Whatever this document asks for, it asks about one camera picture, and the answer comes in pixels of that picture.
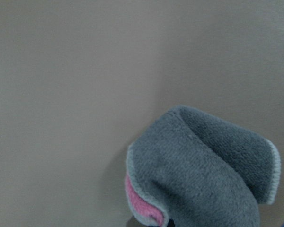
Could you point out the grey and pink cloth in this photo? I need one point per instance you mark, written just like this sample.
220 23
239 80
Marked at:
197 170

